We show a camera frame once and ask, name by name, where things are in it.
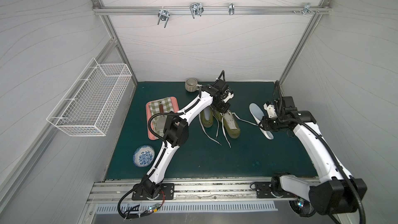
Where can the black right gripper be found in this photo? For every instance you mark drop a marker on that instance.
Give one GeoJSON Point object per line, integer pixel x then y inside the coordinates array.
{"type": "Point", "coordinates": [267, 124]}

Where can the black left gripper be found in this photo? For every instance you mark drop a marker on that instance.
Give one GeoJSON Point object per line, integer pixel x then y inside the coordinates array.
{"type": "Point", "coordinates": [222, 106]}

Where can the olive green shoe white laces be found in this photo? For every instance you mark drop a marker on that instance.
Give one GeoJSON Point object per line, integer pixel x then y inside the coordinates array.
{"type": "Point", "coordinates": [206, 120]}

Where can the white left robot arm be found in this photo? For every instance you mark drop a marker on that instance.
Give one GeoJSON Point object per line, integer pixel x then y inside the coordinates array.
{"type": "Point", "coordinates": [176, 128]}

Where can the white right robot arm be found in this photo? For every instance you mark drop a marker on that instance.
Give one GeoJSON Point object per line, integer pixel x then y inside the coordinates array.
{"type": "Point", "coordinates": [337, 192]}

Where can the ribbed ceramic mug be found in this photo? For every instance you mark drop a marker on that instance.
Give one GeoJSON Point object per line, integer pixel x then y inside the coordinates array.
{"type": "Point", "coordinates": [192, 85]}

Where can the green checkered cloth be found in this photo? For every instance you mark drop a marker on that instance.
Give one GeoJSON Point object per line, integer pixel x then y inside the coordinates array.
{"type": "Point", "coordinates": [153, 107]}

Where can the metal hook small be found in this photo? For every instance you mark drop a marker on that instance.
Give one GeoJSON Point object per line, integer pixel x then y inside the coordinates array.
{"type": "Point", "coordinates": [231, 9]}

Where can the metal hook clamp middle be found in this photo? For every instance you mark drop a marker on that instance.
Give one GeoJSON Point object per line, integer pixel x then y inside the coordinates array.
{"type": "Point", "coordinates": [196, 9]}

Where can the metal hook clamp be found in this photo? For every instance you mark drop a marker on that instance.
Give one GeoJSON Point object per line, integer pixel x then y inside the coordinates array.
{"type": "Point", "coordinates": [163, 16]}
{"type": "Point", "coordinates": [306, 10]}
{"type": "Point", "coordinates": [196, 9]}

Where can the metal hook clamp left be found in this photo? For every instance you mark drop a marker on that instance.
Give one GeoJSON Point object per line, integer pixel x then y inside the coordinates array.
{"type": "Point", "coordinates": [163, 16]}

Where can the blue white patterned bowl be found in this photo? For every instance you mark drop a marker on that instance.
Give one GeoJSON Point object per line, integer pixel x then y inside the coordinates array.
{"type": "Point", "coordinates": [143, 156]}

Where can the metal hook clamp right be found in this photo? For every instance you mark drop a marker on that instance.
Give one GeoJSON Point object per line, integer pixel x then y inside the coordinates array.
{"type": "Point", "coordinates": [306, 10]}

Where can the white slotted vent strip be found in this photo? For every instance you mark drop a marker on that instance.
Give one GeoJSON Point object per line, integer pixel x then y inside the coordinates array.
{"type": "Point", "coordinates": [194, 207]}

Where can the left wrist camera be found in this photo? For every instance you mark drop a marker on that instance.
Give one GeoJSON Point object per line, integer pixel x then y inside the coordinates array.
{"type": "Point", "coordinates": [229, 96]}

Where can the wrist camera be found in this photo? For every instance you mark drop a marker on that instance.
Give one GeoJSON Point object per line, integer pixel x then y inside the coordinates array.
{"type": "Point", "coordinates": [229, 96]}
{"type": "Point", "coordinates": [271, 112]}

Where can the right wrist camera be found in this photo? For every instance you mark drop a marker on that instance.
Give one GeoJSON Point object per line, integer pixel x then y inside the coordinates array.
{"type": "Point", "coordinates": [271, 112]}

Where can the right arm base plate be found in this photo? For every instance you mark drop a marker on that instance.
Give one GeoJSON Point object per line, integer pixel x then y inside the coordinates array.
{"type": "Point", "coordinates": [263, 191]}

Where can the brown handled spatula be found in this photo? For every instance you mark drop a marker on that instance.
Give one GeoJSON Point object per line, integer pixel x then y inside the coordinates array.
{"type": "Point", "coordinates": [160, 120]}

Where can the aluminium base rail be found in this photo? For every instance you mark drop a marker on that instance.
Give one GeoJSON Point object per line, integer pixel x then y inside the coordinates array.
{"type": "Point", "coordinates": [185, 189]}

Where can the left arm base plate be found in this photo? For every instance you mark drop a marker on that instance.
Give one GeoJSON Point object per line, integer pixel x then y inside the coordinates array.
{"type": "Point", "coordinates": [166, 190]}

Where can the white wire basket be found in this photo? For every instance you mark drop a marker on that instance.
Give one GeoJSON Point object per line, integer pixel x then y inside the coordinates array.
{"type": "Point", "coordinates": [89, 105]}

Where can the aluminium top rail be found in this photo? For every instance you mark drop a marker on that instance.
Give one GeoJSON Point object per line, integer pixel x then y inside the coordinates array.
{"type": "Point", "coordinates": [208, 10]}

